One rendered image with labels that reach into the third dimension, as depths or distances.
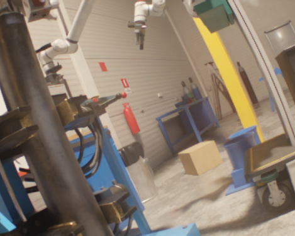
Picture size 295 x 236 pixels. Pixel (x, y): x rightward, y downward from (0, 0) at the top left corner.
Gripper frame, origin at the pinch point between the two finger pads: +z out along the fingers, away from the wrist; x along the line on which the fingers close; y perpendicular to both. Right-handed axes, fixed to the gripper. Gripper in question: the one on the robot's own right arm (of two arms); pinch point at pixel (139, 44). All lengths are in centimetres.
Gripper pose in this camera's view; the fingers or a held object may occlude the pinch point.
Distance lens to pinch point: 231.3
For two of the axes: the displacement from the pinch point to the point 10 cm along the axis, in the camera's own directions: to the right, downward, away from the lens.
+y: 9.8, 0.0, -1.8
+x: 1.8, 0.5, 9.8
